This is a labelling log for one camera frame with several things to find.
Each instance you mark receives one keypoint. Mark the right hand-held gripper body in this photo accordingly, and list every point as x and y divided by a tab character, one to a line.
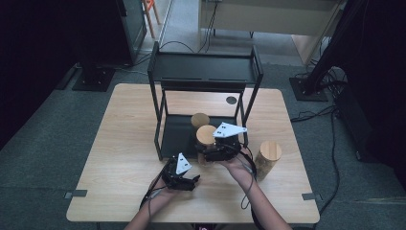
225	150

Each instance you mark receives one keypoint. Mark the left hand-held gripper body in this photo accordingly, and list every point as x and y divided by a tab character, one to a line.
175	177

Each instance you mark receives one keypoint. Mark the wooden cylinder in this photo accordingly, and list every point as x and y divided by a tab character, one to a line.
206	134

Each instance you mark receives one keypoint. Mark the glass jar of tan contents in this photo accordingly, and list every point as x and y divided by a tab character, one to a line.
269	151

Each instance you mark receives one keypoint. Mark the black metal shelf rack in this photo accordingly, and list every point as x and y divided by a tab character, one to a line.
204	67

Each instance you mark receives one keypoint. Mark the person's left hand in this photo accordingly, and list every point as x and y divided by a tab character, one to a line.
161	193

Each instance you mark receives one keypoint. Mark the person's right hand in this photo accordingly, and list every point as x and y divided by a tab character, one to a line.
241	167

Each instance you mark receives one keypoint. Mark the black round table grommet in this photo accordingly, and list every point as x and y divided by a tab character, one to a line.
231	100

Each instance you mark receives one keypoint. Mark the grey tape strip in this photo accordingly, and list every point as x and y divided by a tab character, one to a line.
311	196
76	193

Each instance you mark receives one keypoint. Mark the black square stand base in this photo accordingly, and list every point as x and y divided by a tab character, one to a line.
94	80
308	91

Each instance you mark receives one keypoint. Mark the black box on floor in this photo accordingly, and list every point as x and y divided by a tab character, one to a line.
352	121

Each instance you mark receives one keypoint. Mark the dark glass cabinet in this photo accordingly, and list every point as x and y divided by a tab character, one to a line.
134	32

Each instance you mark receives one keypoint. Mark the pale desk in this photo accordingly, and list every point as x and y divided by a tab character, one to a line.
271	16

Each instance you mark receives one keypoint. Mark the wooden stool legs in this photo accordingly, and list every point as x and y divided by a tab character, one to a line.
150	16

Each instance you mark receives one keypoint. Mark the black slanted stand pole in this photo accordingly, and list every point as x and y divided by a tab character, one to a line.
335	41

